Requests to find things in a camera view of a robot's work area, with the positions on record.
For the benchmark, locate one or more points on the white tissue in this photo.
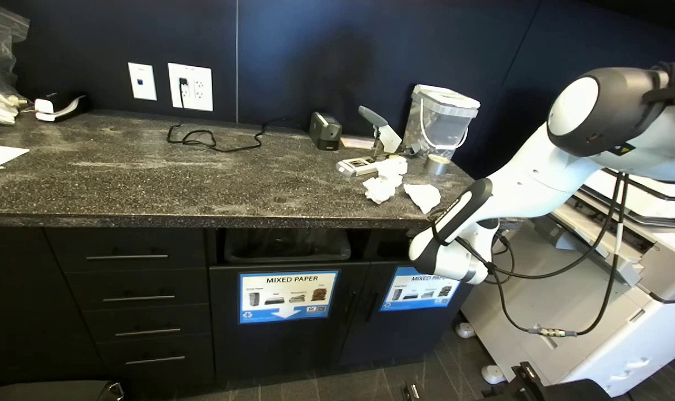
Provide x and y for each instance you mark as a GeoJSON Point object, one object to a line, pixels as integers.
{"type": "Point", "coordinates": [394, 167]}
{"type": "Point", "coordinates": [379, 190]}
{"type": "Point", "coordinates": [425, 198]}

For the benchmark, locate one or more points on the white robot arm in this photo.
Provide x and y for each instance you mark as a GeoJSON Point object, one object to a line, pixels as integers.
{"type": "Point", "coordinates": [608, 120]}

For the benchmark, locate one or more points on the right recycling bin door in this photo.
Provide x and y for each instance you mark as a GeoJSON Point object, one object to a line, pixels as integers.
{"type": "Point", "coordinates": [387, 337]}

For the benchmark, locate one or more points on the recycling bin door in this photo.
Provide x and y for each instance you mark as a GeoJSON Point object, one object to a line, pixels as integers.
{"type": "Point", "coordinates": [387, 337]}
{"type": "Point", "coordinates": [288, 346]}

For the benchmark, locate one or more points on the left recycling bin door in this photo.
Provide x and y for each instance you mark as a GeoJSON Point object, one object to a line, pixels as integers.
{"type": "Point", "coordinates": [288, 346]}

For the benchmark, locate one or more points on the black tape dispenser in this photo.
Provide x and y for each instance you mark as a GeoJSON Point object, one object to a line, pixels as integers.
{"type": "Point", "coordinates": [326, 132]}

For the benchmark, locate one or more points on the grey white stapler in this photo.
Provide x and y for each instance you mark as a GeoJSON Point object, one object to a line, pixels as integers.
{"type": "Point", "coordinates": [392, 141]}

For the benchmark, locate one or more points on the left mixed paper sign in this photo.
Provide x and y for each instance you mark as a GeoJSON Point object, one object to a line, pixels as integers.
{"type": "Point", "coordinates": [283, 294]}

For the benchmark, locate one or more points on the mixed paper sign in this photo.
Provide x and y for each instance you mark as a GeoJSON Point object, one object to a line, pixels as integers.
{"type": "Point", "coordinates": [413, 291]}
{"type": "Point", "coordinates": [283, 294]}

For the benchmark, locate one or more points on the right mixed paper sign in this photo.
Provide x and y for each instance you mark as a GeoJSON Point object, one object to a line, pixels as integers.
{"type": "Point", "coordinates": [413, 291]}

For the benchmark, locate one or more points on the dark drawer cabinet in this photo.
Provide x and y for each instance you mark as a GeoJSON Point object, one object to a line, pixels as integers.
{"type": "Point", "coordinates": [106, 303]}

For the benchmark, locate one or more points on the white label maker device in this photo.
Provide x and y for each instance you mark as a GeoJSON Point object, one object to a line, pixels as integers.
{"type": "Point", "coordinates": [57, 105]}

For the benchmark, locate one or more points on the clear plastic bucket with handle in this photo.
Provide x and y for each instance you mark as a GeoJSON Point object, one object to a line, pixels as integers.
{"type": "Point", "coordinates": [439, 120]}

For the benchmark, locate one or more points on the white wall outlet plate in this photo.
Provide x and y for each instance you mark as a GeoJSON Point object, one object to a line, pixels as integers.
{"type": "Point", "coordinates": [191, 88]}

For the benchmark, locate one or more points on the white wall switch plate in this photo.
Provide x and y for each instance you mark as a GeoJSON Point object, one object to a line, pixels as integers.
{"type": "Point", "coordinates": [144, 85]}

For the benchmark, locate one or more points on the black chair frame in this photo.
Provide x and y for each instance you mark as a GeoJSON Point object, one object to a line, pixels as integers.
{"type": "Point", "coordinates": [63, 391]}

